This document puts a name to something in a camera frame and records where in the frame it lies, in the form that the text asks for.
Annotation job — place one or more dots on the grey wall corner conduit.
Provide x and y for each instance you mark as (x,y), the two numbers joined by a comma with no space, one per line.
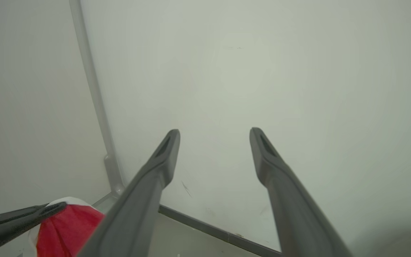
(96,96)

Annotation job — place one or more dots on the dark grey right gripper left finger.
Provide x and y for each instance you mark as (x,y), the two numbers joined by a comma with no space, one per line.
(137,207)

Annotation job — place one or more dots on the dark grey baseboard strip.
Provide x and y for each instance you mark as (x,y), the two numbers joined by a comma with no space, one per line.
(212,230)

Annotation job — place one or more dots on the red garment with white trim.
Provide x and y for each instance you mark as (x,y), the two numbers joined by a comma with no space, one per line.
(66,228)

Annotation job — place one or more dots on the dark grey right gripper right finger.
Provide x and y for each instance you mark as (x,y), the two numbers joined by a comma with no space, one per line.
(291,207)

